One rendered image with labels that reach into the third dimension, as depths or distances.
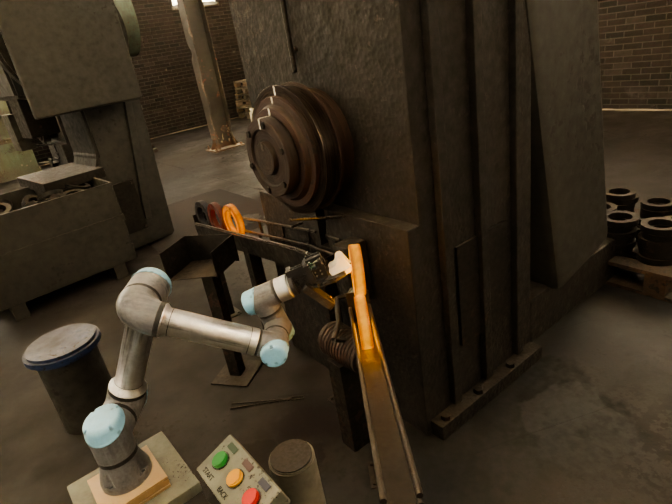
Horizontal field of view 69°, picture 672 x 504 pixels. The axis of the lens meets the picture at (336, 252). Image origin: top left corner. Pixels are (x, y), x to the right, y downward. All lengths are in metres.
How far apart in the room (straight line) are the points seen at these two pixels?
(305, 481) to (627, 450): 1.21
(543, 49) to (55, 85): 3.25
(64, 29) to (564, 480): 3.98
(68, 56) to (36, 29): 0.24
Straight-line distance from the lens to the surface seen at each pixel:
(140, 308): 1.39
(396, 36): 1.52
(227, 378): 2.59
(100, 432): 1.63
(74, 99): 4.20
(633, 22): 7.63
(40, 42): 4.18
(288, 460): 1.35
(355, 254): 1.39
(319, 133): 1.64
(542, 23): 2.04
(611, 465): 2.06
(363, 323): 1.35
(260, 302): 1.46
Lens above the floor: 1.47
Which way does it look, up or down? 23 degrees down
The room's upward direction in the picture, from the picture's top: 10 degrees counter-clockwise
